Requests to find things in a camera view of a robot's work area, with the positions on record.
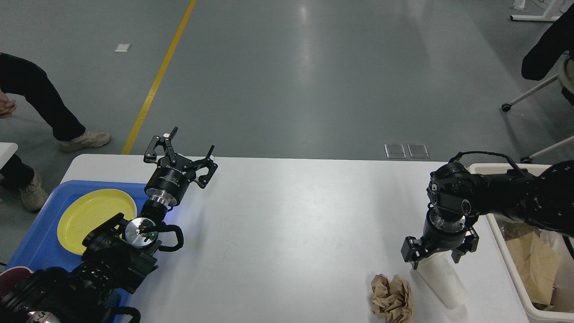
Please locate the white table leg frame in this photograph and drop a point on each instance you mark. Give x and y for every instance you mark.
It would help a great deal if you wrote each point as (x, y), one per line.
(549, 10)

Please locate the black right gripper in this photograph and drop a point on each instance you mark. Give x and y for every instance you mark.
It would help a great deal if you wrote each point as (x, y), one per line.
(441, 235)

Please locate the yellow plate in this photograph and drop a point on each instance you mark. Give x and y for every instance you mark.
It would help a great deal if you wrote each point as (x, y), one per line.
(90, 211)

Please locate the white side table corner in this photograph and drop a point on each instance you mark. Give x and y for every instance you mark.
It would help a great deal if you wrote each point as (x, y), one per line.
(7, 150)

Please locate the brown paper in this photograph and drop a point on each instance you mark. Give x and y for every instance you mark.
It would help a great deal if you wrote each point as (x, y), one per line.
(392, 299)

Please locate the pink mug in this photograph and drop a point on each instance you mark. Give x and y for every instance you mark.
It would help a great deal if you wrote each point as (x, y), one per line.
(12, 277)

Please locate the foil wrapped trash in bin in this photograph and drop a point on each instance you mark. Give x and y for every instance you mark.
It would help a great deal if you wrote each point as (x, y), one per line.
(510, 231)

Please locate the white paper cup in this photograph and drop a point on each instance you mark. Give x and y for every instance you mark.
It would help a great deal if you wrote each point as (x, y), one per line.
(438, 272)

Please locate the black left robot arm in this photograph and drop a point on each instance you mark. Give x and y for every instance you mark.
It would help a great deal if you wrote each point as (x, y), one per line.
(149, 232)

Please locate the brown paper bag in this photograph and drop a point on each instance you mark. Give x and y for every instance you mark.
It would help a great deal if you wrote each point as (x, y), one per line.
(537, 265)

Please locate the cream plastic bin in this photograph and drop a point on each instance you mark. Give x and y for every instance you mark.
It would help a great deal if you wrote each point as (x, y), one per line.
(563, 293)

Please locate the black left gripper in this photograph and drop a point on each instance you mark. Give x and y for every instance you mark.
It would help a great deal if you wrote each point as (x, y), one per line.
(174, 173)

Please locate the silver floor socket plates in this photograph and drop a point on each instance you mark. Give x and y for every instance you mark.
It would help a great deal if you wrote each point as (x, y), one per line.
(401, 151)

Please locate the blue plastic tray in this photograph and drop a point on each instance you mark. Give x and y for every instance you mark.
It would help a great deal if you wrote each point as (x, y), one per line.
(40, 233)

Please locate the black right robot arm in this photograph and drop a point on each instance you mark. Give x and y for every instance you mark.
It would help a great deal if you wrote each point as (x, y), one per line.
(457, 198)

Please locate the person in black trousers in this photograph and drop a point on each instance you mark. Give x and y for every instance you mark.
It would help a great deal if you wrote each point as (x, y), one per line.
(24, 78)

